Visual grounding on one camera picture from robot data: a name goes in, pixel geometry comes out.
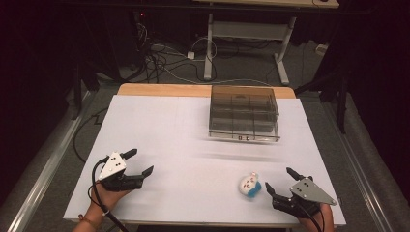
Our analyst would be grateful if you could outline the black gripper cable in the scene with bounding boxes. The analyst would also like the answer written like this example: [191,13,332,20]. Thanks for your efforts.
[91,155,131,232]
[296,196,326,232]

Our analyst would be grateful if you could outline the black stand legs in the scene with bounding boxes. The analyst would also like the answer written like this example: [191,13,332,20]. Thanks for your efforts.
[71,61,102,121]
[293,69,350,135]

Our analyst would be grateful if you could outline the metal floor rail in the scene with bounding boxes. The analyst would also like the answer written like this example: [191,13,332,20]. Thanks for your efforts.
[5,90,95,232]
[322,96,395,232]

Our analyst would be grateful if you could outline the person's right hand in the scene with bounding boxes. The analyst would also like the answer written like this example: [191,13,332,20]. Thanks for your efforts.
[297,202,336,232]

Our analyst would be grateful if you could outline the tangle of floor cables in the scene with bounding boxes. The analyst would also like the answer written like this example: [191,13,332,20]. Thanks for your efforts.
[129,18,275,88]

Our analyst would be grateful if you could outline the person's left hand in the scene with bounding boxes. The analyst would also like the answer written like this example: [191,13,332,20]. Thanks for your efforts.
[91,182,132,211]

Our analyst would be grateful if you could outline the brown bracelet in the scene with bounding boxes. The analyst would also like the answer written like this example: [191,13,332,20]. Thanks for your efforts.
[77,214,102,230]

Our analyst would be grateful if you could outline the clear grey storage box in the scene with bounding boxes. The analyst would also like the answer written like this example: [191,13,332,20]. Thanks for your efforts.
[208,84,281,143]

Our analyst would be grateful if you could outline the white table cover sheet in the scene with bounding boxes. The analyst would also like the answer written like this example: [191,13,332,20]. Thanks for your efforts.
[63,94,347,226]

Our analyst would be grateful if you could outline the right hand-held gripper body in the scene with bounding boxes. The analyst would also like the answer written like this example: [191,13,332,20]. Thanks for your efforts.
[271,175,337,218]

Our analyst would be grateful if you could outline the white metal desk frame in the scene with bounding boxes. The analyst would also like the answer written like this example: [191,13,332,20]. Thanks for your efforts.
[203,13,298,87]

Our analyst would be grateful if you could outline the black floor cable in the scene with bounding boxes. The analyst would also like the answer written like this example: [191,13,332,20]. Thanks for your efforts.
[72,107,109,164]

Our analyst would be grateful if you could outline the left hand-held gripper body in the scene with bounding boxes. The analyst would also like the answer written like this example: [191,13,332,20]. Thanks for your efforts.
[98,151,145,193]

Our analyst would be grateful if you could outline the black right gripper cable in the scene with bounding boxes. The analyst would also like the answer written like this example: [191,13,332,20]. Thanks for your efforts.
[296,196,326,232]

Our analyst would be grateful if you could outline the light wooden desk top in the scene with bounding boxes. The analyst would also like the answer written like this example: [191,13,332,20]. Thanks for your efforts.
[192,0,341,10]

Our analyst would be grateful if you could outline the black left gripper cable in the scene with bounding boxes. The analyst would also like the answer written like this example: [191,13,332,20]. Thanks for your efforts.
[91,155,131,232]

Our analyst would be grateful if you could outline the white and blue plush toy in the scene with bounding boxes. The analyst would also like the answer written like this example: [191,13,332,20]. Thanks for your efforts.
[238,171,263,198]

